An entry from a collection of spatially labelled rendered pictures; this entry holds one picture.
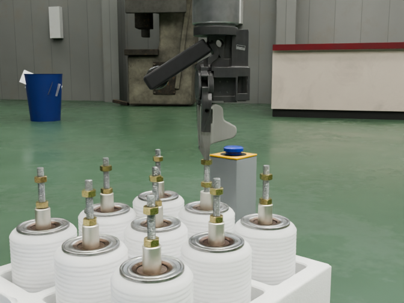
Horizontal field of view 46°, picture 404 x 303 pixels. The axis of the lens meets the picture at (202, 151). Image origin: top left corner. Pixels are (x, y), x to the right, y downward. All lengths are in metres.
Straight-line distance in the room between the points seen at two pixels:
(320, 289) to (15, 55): 9.60
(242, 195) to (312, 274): 0.27
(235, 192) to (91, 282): 0.41
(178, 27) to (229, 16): 6.58
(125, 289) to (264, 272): 0.25
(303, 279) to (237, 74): 0.32
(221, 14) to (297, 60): 4.74
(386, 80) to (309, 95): 0.82
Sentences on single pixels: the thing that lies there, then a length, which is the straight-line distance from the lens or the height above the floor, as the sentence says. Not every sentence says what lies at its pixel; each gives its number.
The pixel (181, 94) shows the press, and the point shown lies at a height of 0.19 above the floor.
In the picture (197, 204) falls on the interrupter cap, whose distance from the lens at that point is 0.82.
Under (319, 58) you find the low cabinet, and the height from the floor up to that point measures 0.66.
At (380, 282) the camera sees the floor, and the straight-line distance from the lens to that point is 1.21.
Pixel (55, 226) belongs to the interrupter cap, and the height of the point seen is 0.25.
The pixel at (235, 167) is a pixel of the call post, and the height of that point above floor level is 0.30.
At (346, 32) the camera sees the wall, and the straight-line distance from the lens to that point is 8.01.
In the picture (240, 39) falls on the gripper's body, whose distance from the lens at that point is 0.77.
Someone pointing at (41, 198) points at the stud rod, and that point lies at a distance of 0.73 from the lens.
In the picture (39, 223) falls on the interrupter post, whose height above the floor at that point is 0.26.
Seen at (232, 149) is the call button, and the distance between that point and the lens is 0.95.
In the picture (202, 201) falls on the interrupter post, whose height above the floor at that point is 0.27.
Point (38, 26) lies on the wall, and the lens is 9.83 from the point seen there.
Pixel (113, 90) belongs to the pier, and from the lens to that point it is 8.65.
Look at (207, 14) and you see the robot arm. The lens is 0.75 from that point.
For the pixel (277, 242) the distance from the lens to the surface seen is 0.70.
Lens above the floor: 0.47
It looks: 9 degrees down
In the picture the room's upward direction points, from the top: straight up
